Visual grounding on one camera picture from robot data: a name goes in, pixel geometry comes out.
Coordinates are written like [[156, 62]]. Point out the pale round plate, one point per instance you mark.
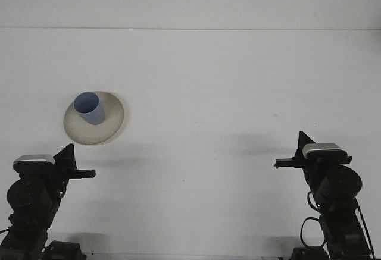
[[98, 133]]

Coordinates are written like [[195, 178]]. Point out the pale blue cup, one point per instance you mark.
[[93, 115]]

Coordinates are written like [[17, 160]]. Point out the grey arm camera box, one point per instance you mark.
[[323, 147], [32, 158]]

